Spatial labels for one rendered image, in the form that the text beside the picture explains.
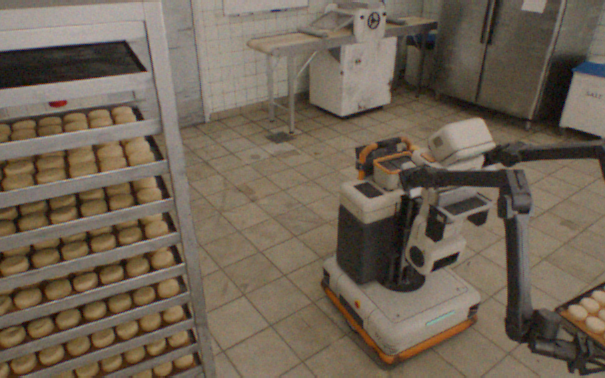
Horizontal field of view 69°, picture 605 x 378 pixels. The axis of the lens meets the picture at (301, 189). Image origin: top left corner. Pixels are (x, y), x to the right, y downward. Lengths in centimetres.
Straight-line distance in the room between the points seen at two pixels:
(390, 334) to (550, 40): 367
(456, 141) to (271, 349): 143
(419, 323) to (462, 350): 39
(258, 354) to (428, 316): 90
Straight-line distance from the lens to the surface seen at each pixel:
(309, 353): 248
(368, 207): 211
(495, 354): 268
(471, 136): 188
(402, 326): 228
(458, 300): 248
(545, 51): 519
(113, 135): 91
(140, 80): 88
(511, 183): 145
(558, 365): 176
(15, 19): 83
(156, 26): 84
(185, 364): 136
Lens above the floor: 192
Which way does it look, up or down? 30 degrees down
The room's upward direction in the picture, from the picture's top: straight up
